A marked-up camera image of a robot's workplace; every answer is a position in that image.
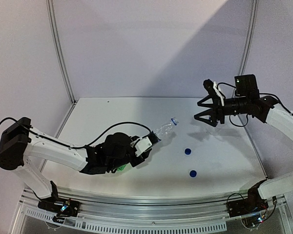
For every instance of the aluminium corner post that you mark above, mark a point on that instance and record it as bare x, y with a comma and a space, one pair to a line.
249, 37
58, 49

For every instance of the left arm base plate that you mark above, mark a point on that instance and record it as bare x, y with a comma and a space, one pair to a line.
60, 206

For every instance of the left aluminium corner post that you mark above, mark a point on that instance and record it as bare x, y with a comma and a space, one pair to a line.
58, 49

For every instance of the clear bottle small blue label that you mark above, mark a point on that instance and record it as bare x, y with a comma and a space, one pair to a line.
163, 132

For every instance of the blue Pepsi bottle cap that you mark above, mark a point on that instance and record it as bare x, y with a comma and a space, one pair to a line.
187, 151

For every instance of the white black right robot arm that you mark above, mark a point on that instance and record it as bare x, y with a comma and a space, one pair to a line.
267, 108

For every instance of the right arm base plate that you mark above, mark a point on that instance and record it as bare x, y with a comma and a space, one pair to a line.
237, 205

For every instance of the right aluminium corner post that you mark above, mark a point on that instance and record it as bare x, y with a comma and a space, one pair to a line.
249, 37

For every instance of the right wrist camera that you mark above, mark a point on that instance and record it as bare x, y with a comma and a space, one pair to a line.
215, 94

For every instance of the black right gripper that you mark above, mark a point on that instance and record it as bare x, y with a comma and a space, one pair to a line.
216, 107

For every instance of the aluminium front rail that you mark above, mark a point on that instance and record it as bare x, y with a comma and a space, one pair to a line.
107, 214

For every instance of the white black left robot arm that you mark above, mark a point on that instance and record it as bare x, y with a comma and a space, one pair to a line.
20, 141

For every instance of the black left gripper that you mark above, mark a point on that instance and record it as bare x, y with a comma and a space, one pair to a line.
143, 156

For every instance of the green plastic bottle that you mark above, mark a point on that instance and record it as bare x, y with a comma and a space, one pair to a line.
121, 168

